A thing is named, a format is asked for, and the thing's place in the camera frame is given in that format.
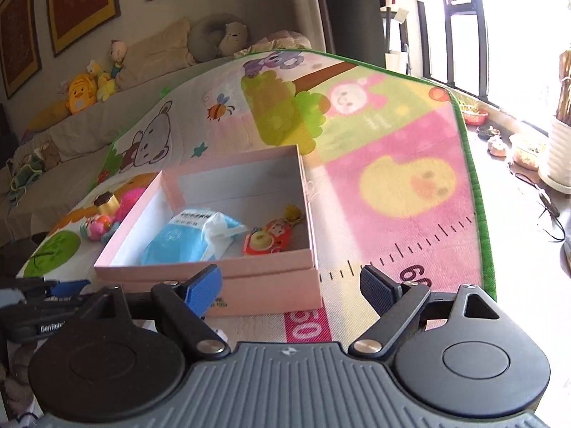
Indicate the red plant bowl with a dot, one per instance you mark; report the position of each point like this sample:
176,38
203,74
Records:
474,117

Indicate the small dark plant pot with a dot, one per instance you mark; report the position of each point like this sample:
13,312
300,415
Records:
489,132

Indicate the pink fuzzy ball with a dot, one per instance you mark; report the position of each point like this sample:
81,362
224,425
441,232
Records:
131,203

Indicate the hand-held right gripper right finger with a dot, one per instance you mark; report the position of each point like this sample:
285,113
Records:
377,289

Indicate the long orange plush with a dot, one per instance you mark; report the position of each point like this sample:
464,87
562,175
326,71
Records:
47,118

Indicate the small pink plant pot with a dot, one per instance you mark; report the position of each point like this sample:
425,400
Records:
498,147

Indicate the beige sofa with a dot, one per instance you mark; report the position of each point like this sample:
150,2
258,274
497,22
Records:
80,138

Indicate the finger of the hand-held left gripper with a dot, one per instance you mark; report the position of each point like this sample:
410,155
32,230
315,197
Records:
67,286

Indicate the small pink doll toy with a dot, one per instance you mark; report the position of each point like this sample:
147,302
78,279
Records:
94,227

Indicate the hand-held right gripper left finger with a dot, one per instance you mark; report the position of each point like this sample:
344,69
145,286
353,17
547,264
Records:
203,286

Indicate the beige folded blanket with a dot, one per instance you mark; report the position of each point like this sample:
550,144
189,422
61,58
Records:
151,55

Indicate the brown bear plush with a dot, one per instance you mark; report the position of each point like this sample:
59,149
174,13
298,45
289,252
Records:
40,156

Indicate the pink cardboard box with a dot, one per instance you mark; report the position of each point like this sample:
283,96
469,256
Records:
267,286

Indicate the red-hat doll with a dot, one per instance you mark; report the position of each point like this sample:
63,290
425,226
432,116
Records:
117,55

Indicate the yellow duck plush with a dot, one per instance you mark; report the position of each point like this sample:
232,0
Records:
106,84

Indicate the beige bear plush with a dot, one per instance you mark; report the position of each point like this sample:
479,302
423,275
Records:
234,38

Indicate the dark curtain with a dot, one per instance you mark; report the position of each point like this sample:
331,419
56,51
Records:
352,13

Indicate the white ribbed flower pot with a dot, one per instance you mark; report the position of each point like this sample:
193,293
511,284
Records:
557,156

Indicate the yellow pudding toy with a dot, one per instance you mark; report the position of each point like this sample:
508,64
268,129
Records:
107,203

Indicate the clear plastic container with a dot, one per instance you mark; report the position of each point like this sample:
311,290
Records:
527,151

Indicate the blue wet wipes packet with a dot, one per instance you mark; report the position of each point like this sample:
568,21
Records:
180,240

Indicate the cartoon printed play mat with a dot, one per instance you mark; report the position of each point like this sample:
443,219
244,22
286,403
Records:
401,151

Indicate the dried plant stalks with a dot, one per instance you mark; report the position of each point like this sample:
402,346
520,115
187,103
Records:
564,84

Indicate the striped pillow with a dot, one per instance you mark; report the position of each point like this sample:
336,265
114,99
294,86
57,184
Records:
281,40

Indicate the yellow charm toy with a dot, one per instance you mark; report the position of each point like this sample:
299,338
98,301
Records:
294,214

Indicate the grey neck pillow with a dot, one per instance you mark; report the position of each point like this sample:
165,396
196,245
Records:
203,38

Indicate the orange toy camera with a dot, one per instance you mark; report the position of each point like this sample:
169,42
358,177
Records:
258,243

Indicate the orange tiger plush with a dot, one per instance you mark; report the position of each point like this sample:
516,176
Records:
81,96

